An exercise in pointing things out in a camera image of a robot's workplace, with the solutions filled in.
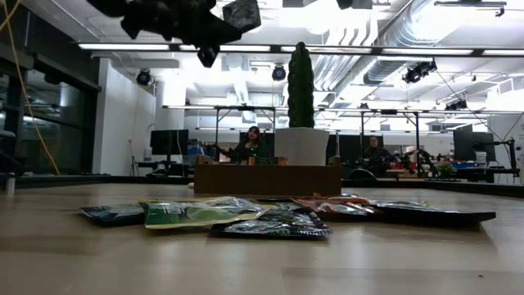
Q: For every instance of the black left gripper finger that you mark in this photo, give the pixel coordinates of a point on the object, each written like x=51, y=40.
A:
x=213, y=37
x=227, y=26

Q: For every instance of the black background robot arm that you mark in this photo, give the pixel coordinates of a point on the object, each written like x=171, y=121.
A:
x=417, y=160

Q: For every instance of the wooden tea organizer box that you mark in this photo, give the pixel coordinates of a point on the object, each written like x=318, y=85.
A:
x=266, y=180

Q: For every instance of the round black ceiling speaker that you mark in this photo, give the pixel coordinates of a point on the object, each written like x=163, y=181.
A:
x=143, y=77
x=278, y=73

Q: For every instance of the green cactus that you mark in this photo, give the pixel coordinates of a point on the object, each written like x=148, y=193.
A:
x=301, y=86

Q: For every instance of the black computer monitor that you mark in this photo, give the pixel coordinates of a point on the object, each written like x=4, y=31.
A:
x=471, y=145
x=168, y=142
x=346, y=147

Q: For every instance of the person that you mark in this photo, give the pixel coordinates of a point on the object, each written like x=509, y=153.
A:
x=374, y=153
x=245, y=147

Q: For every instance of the white bottle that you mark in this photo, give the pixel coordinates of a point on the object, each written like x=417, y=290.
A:
x=147, y=153

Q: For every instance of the white hexagonal plant pot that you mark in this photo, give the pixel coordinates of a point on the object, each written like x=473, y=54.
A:
x=301, y=145

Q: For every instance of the black ceiling spotlight cluster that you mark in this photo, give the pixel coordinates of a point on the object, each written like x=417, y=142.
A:
x=419, y=70

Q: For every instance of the small green potted plant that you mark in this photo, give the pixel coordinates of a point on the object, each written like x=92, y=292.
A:
x=446, y=169

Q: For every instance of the white plastic tub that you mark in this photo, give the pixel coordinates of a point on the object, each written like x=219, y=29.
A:
x=481, y=158

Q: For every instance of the tall black desk frame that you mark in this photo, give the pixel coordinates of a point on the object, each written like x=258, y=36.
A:
x=245, y=108
x=389, y=111

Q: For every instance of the black ceiling light rail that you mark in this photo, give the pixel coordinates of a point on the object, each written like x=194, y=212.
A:
x=348, y=50

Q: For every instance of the silver ventilation duct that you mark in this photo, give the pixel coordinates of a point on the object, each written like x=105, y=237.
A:
x=393, y=37

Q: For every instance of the silver table post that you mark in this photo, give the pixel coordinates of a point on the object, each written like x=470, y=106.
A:
x=10, y=183

